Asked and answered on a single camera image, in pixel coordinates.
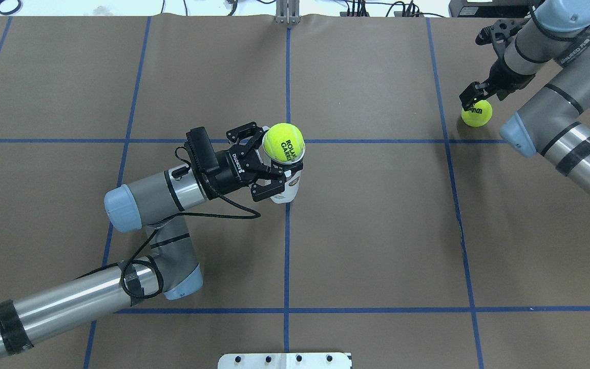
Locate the white central pedestal column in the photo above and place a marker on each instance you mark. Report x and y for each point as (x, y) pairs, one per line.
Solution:
(286, 360)

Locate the black box with label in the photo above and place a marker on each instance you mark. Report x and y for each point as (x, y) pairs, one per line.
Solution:
(488, 9)

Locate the tennis ball with Roland Garros print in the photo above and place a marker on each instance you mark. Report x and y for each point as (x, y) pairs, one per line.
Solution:
(284, 143)

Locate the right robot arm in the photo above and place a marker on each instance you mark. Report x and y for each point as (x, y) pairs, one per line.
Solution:
(548, 123)

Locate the clear tennis ball can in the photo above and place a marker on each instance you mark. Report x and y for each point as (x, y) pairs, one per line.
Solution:
(293, 172)

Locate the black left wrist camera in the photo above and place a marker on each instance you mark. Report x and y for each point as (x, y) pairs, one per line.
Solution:
(201, 152)

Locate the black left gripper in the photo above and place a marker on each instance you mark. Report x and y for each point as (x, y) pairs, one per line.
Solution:
(225, 174)

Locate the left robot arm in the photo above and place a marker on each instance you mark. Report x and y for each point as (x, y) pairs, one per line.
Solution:
(148, 247)

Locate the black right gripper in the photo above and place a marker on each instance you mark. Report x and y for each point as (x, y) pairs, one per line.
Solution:
(509, 76)

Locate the aluminium frame post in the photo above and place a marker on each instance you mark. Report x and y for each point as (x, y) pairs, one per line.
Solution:
(288, 12)

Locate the tennis ball with Wilson print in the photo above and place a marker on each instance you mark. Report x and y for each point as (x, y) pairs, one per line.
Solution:
(478, 114)

